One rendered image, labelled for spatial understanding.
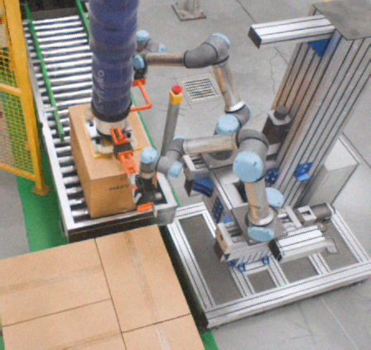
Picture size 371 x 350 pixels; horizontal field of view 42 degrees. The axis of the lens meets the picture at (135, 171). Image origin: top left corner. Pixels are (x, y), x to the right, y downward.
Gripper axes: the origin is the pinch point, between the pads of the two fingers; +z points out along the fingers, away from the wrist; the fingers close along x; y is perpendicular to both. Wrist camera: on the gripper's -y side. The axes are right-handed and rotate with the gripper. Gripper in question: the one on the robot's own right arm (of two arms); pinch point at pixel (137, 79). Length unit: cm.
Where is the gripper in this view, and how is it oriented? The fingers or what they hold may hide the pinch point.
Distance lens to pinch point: 303.6
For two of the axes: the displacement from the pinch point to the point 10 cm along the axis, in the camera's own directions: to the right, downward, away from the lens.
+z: -0.7, 6.2, 7.8
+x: 9.5, -2.1, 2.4
